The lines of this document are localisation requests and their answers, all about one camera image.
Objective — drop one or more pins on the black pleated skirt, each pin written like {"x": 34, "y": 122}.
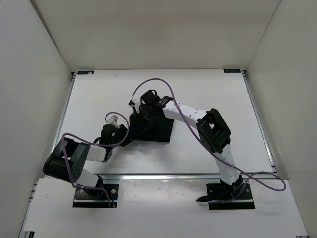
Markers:
{"x": 157, "y": 130}

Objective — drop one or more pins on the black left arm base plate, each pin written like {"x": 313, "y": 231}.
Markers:
{"x": 84, "y": 198}

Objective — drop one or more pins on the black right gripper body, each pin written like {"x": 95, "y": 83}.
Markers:
{"x": 148, "y": 115}

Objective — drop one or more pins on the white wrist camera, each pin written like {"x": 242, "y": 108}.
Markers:
{"x": 135, "y": 104}
{"x": 112, "y": 120}

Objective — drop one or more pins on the blue left corner label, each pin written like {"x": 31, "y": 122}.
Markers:
{"x": 85, "y": 72}

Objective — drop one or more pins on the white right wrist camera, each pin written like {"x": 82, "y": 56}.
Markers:
{"x": 135, "y": 104}

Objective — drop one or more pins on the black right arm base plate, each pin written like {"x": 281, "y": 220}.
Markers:
{"x": 221, "y": 200}

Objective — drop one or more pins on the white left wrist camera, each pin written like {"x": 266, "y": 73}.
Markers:
{"x": 112, "y": 120}

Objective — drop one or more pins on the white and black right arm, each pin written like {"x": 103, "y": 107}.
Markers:
{"x": 213, "y": 132}

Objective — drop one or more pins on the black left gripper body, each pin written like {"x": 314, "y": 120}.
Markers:
{"x": 120, "y": 135}

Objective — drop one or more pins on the blue right corner label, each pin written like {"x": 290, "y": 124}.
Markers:
{"x": 232, "y": 71}

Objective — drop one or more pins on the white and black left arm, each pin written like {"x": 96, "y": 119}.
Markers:
{"x": 69, "y": 157}

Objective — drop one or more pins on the aluminium table edge rail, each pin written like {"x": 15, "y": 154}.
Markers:
{"x": 160, "y": 176}

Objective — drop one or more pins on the blue corner label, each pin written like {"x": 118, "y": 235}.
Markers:
{"x": 85, "y": 72}
{"x": 232, "y": 71}

